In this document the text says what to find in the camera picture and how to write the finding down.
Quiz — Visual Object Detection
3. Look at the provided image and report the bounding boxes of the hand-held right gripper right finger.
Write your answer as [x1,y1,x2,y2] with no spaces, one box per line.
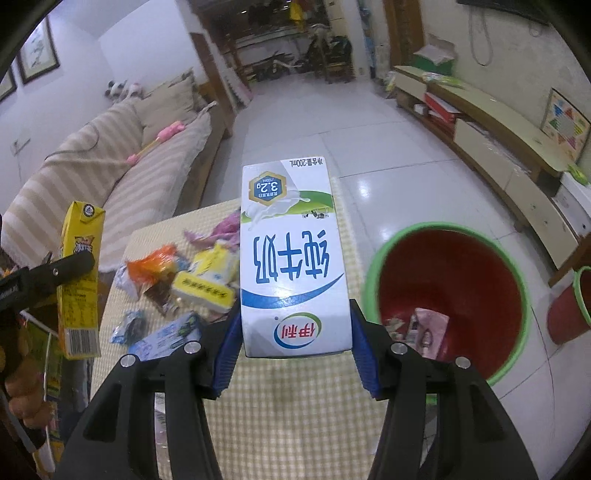
[348,299,539,480]

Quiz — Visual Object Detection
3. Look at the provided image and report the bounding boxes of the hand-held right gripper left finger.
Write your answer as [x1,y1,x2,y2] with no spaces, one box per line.
[53,300,245,480]

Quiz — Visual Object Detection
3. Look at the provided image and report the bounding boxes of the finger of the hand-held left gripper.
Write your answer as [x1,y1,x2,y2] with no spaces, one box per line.
[0,251,96,315]

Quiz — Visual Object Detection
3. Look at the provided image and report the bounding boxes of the yellow juice carton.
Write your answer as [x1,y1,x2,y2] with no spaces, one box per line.
[56,200,106,361]

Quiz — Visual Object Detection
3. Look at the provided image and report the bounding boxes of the white blue milk carton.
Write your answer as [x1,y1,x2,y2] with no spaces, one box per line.
[239,159,356,360]

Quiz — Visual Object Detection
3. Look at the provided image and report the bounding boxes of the red bin with green rim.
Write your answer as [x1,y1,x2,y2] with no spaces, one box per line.
[362,222,532,387]

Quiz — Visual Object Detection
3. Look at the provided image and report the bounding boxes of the white blue crumpled wrapper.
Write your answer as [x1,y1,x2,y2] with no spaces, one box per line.
[113,265,139,301]

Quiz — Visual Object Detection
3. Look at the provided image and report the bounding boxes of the pale pink packet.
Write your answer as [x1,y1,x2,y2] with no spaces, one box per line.
[405,308,451,358]

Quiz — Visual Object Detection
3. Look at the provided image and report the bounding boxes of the light blue flat box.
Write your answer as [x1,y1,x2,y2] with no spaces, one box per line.
[127,310,206,363]

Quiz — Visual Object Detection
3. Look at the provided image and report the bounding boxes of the yellow snack packet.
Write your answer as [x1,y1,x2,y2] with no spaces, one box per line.
[171,272,236,311]

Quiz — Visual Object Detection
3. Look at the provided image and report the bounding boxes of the dark blue crumpled packet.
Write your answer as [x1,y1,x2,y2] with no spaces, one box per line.
[111,310,147,344]

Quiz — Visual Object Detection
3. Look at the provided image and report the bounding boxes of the orange plastic wrapper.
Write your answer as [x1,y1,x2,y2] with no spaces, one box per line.
[126,244,178,289]

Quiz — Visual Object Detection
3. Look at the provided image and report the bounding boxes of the brown snack wrapper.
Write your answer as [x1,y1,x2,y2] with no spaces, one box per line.
[143,279,183,317]

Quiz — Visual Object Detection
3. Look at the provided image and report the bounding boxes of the yellow tissue pack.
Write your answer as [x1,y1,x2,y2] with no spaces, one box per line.
[189,240,242,282]

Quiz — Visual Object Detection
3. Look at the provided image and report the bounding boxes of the beige striped sofa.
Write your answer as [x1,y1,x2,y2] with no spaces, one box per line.
[0,74,236,278]

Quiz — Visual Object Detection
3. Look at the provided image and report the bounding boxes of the colourful printed package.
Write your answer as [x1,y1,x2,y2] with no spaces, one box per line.
[0,314,65,476]

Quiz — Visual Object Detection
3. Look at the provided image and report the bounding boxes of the purple pink plastic wrapper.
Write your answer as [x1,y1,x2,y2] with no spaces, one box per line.
[184,210,242,245]

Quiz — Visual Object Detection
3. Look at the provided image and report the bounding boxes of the pink toy wand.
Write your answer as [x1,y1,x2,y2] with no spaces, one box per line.
[124,121,185,167]

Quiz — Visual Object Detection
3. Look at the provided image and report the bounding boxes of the beige sofa cushion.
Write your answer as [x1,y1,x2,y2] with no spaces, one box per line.
[134,74,208,134]

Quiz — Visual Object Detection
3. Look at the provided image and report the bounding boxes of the small red bin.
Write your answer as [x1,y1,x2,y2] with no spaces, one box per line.
[547,266,591,346]

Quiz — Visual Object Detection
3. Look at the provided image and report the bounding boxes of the long low TV cabinet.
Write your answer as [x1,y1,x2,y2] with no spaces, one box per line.
[390,65,587,273]

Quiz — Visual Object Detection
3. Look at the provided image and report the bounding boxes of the red folder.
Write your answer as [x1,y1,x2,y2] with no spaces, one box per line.
[424,92,462,123]

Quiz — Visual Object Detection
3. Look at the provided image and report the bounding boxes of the white cardboard box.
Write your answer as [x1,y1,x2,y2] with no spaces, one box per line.
[551,173,591,241]

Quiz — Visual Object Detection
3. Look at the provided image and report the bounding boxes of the wooden chair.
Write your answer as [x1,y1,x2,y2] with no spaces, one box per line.
[323,39,356,85]

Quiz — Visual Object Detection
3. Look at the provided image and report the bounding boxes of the green white box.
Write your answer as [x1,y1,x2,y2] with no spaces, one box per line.
[412,44,455,75]

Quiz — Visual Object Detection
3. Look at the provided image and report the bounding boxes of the colourful checkers board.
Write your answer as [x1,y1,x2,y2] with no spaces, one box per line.
[540,88,591,162]

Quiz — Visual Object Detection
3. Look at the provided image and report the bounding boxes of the small framed wall picture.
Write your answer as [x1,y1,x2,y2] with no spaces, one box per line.
[0,67,18,103]

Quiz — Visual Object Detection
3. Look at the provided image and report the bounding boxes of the large framed wall picture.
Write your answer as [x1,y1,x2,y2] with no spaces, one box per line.
[17,16,61,85]

